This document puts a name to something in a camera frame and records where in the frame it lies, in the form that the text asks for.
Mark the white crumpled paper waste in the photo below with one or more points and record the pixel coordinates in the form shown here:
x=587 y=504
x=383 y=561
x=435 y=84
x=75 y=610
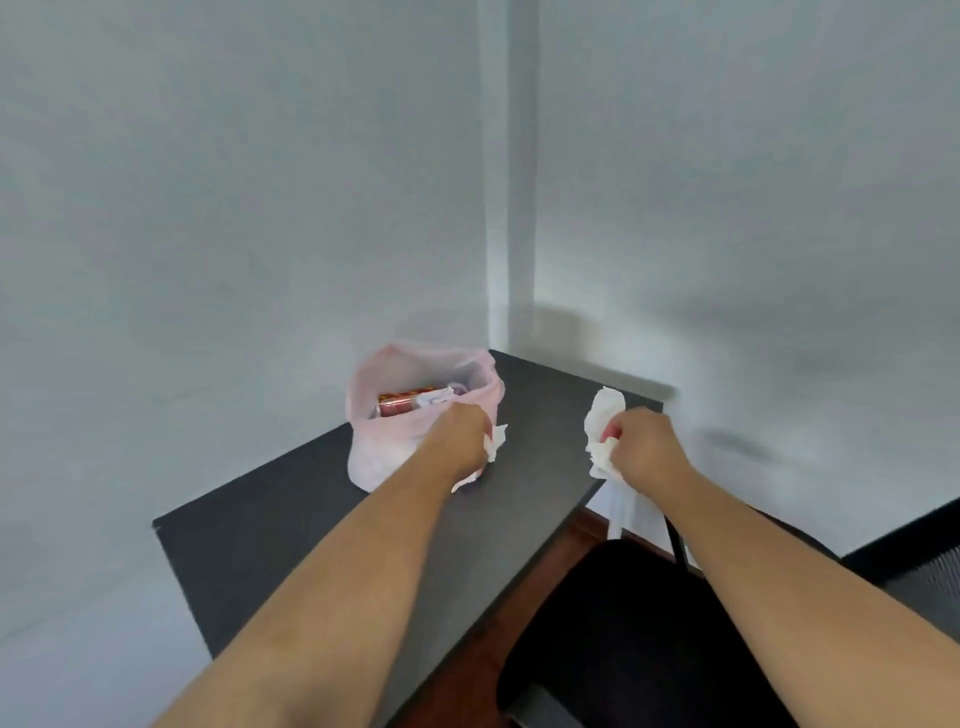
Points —
x=446 y=395

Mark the person's left hand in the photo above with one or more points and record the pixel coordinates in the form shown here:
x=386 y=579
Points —
x=456 y=439

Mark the person's left forearm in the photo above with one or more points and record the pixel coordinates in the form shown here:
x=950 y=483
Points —
x=322 y=592

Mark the person's right forearm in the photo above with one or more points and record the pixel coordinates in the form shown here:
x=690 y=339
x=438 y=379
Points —
x=795 y=592

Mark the person's left fingers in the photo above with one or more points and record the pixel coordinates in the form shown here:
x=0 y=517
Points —
x=486 y=442

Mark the white table leg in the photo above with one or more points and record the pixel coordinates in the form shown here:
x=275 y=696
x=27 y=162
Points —
x=616 y=510

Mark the person's right fingers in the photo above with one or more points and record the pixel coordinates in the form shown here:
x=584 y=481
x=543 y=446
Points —
x=613 y=442

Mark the person's right hand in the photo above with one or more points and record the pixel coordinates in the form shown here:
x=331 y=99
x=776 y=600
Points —
x=649 y=446

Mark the black chair armrest post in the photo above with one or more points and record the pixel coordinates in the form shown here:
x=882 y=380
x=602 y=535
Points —
x=677 y=544

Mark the black mesh chair back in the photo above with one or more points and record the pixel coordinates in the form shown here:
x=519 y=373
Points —
x=919 y=555

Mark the red drink can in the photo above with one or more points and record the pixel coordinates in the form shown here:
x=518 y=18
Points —
x=397 y=405

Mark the white tissue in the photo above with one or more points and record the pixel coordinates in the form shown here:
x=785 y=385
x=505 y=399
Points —
x=602 y=412
x=496 y=442

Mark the pink plastic bag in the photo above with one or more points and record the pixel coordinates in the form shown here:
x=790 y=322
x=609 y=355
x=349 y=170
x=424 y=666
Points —
x=390 y=450

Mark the black chair seat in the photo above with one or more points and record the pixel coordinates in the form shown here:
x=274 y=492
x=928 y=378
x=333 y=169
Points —
x=622 y=637

